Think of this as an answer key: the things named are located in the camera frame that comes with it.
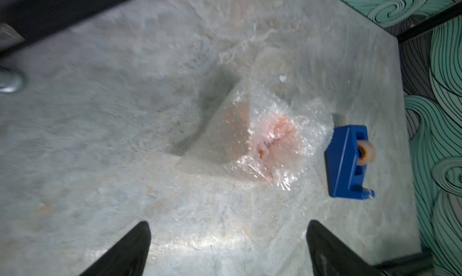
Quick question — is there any small white paper scrap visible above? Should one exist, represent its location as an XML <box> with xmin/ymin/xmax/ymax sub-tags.
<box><xmin>279</xmin><ymin>75</ymin><xmax>287</xmax><ymax>83</ymax></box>

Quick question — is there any clear bubble wrap sheet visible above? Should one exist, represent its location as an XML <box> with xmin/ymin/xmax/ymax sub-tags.
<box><xmin>179</xmin><ymin>79</ymin><xmax>334</xmax><ymax>191</ymax></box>

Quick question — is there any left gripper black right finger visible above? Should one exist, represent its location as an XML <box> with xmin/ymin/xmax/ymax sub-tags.
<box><xmin>306</xmin><ymin>220</ymin><xmax>383</xmax><ymax>276</ymax></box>

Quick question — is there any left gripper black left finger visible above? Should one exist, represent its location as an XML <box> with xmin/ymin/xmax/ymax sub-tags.
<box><xmin>82</xmin><ymin>221</ymin><xmax>151</xmax><ymax>276</ymax></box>

